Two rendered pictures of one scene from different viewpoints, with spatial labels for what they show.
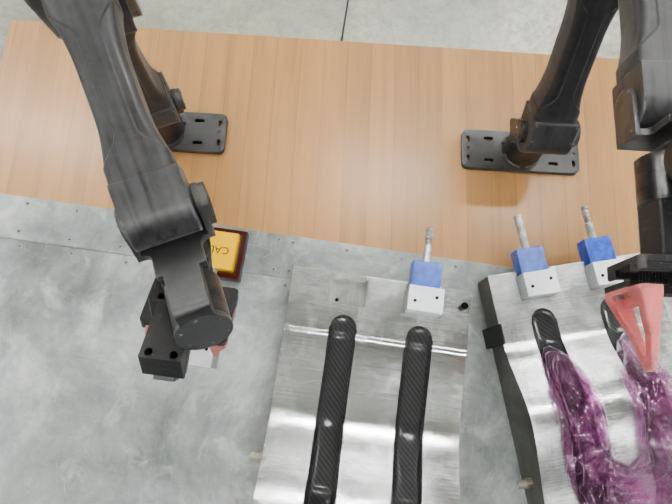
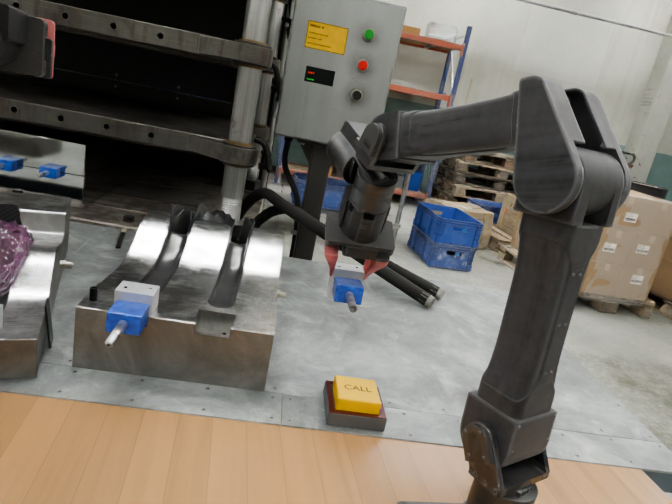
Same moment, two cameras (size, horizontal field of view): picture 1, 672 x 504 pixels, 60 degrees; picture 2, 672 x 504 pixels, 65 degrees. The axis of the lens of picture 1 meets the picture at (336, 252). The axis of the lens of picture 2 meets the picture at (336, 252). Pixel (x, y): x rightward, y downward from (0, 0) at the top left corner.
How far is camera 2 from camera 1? 0.98 m
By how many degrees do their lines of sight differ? 88
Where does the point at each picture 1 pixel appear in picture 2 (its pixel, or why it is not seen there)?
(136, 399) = (381, 341)
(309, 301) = (254, 316)
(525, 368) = (35, 284)
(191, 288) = (359, 128)
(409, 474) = (171, 247)
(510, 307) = (22, 320)
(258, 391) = (285, 336)
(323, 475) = (236, 250)
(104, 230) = not seen: hidden behind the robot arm
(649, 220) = (14, 23)
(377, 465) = (195, 251)
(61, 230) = not seen: hidden behind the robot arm
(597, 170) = not seen: outside the picture
